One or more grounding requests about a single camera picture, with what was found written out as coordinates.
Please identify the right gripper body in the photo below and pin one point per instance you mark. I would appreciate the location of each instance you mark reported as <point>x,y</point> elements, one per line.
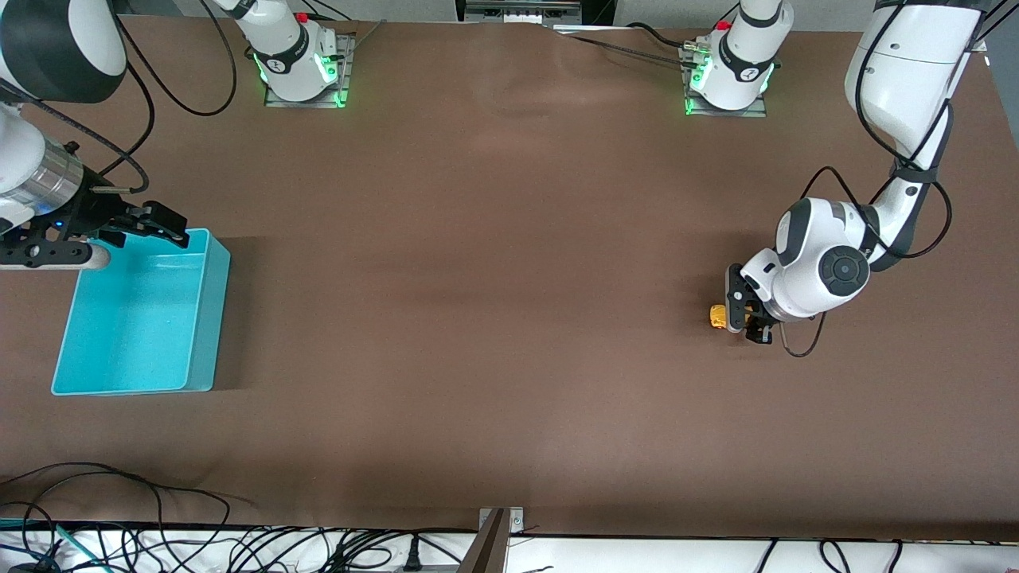
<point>89,212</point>

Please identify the yellow beetle toy car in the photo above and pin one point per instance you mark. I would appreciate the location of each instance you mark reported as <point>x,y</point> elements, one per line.
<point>719,317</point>

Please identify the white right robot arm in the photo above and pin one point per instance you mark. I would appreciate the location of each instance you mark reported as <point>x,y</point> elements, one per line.
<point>290,56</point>

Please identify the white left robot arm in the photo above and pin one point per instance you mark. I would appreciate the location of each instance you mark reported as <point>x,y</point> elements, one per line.
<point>907,64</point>

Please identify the teal plastic bin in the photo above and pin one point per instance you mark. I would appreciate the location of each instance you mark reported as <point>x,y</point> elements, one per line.
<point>135,318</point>

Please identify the brown table cover mat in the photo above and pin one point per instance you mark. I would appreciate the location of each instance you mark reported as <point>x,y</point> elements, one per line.
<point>509,318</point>

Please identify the grey power strip box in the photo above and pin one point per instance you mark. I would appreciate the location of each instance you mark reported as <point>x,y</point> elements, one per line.
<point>521,9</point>

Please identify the black power plug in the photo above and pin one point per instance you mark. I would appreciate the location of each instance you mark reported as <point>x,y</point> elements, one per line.
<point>411,555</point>

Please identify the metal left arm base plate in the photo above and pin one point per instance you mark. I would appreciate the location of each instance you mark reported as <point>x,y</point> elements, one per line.
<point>760,110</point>

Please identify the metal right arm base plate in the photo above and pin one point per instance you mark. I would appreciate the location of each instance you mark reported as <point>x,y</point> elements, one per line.
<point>344,72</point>

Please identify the silver metal bracket plate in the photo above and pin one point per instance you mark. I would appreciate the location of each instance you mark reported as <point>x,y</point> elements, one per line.
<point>516,519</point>

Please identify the aluminium frame corner piece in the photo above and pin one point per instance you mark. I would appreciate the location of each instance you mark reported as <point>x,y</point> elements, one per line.
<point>983,45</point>

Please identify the dark grey post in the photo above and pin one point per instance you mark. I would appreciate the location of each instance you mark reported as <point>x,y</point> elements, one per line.
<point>487,549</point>

